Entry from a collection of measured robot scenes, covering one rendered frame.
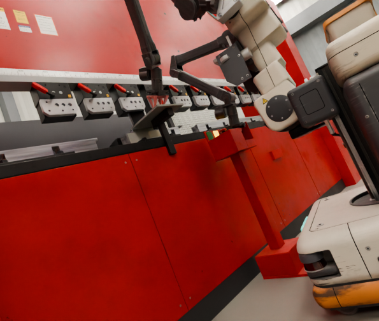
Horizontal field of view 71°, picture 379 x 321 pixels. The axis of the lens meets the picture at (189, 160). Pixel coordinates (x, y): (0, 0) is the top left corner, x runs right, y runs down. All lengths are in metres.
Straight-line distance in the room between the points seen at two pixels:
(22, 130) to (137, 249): 1.07
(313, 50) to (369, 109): 8.00
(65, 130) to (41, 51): 0.61
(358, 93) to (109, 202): 0.94
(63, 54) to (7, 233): 0.90
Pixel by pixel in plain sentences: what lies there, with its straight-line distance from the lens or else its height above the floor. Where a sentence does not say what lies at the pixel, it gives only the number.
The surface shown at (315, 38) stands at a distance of 8.98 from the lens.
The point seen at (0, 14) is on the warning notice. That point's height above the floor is 1.60.
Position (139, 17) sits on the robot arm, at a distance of 1.40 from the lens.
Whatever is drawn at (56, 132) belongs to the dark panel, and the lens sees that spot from 1.92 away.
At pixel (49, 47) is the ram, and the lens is 1.54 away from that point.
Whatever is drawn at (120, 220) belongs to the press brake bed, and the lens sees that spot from 1.14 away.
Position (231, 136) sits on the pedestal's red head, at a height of 0.74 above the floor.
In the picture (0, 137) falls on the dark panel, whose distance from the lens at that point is 1.84.
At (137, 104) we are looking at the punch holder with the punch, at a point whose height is 1.13.
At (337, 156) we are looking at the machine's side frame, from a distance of 3.24.
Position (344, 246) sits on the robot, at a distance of 0.96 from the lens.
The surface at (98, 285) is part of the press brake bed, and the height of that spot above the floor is 0.38.
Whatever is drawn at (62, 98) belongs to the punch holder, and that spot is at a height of 1.18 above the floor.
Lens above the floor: 0.55
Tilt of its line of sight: 7 degrees up
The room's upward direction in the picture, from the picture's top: 23 degrees counter-clockwise
